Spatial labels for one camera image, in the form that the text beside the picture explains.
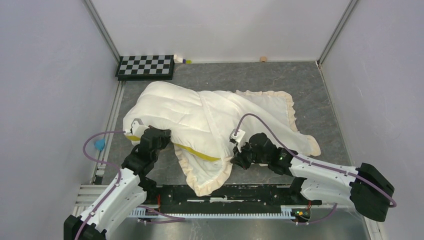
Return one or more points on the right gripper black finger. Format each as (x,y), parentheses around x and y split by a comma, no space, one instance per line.
(240,161)
(240,149)

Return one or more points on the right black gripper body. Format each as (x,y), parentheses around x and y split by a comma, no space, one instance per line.
(254,158)

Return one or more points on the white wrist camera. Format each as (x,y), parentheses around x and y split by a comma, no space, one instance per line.
(136,128)
(237,136)

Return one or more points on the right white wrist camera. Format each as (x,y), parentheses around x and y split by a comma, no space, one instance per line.
(237,136)

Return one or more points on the blue small object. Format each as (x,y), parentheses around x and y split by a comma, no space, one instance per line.
(100,144)

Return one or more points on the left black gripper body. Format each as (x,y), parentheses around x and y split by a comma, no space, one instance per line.
(164,139)

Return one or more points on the white toothed cable tray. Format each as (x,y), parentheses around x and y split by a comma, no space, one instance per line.
(284,213)

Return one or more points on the small white block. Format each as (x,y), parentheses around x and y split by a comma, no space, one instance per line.
(178,59)

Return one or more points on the black white checkerboard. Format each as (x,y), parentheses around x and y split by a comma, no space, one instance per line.
(145,68)

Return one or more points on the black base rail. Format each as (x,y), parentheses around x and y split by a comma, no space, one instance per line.
(230,198)

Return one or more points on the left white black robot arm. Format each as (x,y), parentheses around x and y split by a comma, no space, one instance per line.
(130,189)

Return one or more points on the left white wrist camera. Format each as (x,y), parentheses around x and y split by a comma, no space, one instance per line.
(136,128)

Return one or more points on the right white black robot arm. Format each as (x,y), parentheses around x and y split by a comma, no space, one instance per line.
(363,188)

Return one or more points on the grey cream ruffled pillowcase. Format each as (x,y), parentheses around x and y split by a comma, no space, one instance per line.
(269,112)

